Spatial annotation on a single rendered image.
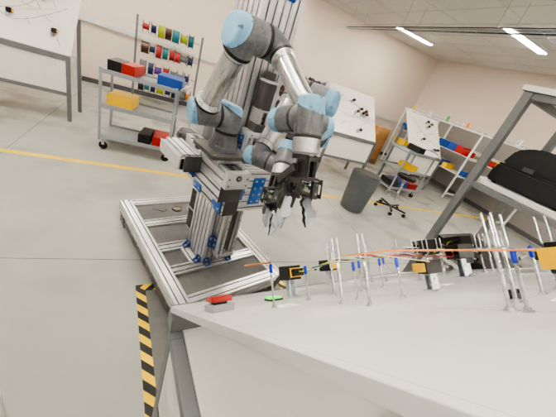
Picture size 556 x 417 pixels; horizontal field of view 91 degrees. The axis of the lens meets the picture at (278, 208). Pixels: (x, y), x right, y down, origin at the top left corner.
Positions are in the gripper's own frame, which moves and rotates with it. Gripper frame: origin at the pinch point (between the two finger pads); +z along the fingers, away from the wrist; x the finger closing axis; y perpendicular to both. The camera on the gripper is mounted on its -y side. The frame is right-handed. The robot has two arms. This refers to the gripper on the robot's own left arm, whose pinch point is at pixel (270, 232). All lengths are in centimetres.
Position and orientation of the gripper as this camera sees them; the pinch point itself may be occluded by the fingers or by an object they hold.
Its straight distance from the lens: 94.4
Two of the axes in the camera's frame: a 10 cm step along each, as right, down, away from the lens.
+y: -2.7, -4.1, -8.7
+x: 9.4, 0.9, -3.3
